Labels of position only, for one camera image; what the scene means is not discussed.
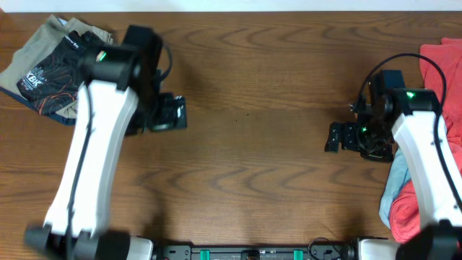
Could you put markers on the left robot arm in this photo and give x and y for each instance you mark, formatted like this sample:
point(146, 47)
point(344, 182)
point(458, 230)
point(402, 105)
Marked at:
point(120, 96)

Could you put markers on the red shirt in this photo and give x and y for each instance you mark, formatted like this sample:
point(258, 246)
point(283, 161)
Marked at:
point(404, 215)

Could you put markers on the black printed jersey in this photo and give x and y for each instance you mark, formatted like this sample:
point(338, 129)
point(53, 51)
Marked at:
point(53, 83)

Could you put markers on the folded navy garment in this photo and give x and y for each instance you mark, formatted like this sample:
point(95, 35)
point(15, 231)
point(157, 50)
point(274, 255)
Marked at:
point(62, 120)

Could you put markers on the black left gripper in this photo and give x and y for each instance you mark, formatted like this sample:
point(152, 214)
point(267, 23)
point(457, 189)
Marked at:
point(167, 120)

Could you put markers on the folded khaki shorts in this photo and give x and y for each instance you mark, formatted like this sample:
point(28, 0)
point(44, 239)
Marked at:
point(40, 45)

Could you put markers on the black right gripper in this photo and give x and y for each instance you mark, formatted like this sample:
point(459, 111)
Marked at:
point(349, 129)

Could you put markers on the light blue shirt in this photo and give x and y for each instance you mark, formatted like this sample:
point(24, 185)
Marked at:
point(398, 177)

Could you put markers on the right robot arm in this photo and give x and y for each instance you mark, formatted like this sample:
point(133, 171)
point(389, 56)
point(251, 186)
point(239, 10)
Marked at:
point(409, 118)

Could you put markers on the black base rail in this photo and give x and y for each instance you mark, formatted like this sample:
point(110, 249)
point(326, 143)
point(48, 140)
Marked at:
point(317, 249)

